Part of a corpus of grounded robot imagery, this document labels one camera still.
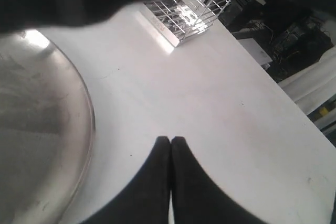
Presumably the chrome wire utensil rack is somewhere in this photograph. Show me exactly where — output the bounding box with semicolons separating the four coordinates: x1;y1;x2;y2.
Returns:
140;0;233;47

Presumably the dark equipment with cables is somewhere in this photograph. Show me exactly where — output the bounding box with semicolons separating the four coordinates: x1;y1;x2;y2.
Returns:
219;0;335;82

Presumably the round stainless steel plate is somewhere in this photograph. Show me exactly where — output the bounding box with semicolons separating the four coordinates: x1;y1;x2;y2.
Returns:
1;29;95;223

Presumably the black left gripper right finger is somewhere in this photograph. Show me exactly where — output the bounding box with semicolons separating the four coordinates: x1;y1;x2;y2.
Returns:
171;136;264;223

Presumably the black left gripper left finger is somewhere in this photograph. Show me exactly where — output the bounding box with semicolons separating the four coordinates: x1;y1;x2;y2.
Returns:
83;136;171;223

